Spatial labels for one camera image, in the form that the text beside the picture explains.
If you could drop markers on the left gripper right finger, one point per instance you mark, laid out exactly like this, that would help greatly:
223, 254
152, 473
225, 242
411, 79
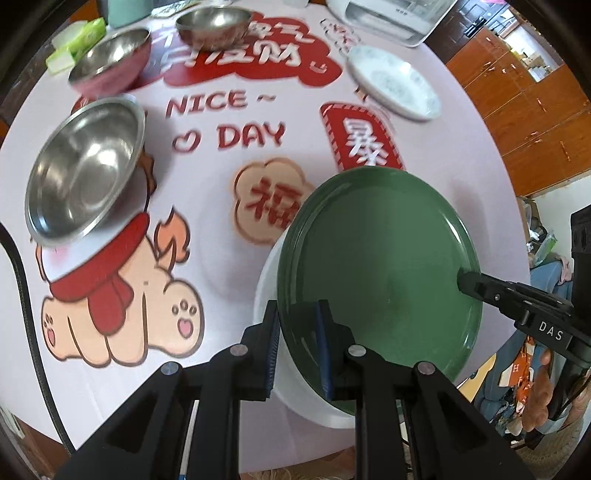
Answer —
411, 422

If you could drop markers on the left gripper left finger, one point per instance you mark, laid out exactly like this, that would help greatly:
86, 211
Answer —
184, 422

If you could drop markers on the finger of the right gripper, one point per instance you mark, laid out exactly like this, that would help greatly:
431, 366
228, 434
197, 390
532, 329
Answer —
517, 301

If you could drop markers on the green plate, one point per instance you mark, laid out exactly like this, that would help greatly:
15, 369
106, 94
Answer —
384, 249

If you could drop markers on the white paper plate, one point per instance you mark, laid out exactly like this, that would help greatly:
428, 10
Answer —
289, 385

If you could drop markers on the blue patterned porcelain plate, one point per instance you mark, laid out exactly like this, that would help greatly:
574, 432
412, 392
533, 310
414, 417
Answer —
394, 83

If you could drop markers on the large steel bowl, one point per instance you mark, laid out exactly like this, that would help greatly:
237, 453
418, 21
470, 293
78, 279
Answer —
82, 169

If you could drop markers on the pink steel bowl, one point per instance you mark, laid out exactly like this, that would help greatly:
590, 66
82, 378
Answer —
113, 65

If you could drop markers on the small steel bowl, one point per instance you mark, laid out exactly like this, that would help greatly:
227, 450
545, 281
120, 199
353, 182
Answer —
213, 28

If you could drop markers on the right hand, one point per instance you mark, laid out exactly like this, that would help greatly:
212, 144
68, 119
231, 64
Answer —
536, 410

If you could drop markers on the wooden cabinet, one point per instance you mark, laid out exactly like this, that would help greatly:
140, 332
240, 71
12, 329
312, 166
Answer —
529, 99

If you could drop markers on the pink cartoon tablecloth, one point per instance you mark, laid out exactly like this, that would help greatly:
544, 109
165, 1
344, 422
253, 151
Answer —
200, 137

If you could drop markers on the white sterilizer appliance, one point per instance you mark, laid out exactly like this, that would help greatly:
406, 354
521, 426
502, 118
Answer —
407, 22

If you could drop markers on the green tissue box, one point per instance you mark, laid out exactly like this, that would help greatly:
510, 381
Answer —
73, 42

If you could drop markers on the mint green canister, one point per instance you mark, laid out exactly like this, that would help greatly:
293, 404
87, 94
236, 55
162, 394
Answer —
124, 12

